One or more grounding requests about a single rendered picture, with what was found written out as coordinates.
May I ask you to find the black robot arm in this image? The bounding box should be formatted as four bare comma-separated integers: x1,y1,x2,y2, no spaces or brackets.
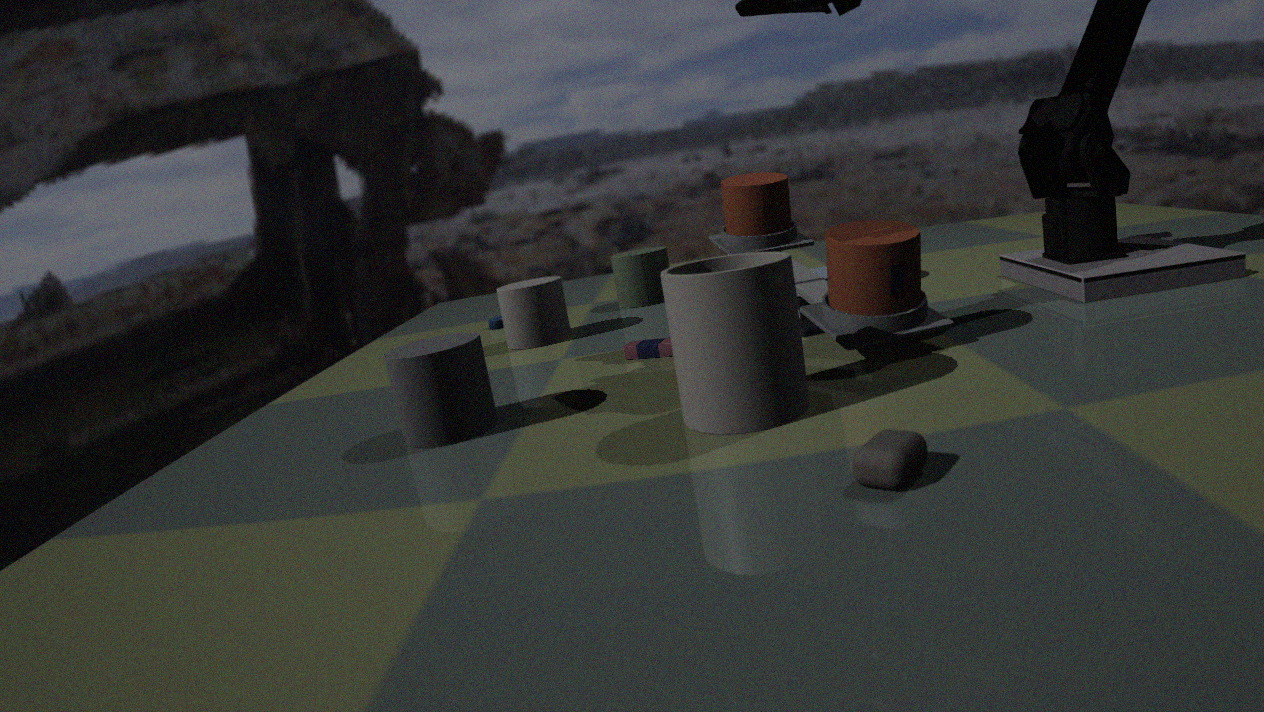
1018,0,1152,266

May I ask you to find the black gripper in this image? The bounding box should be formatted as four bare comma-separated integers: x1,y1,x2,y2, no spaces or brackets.
734,0,862,16

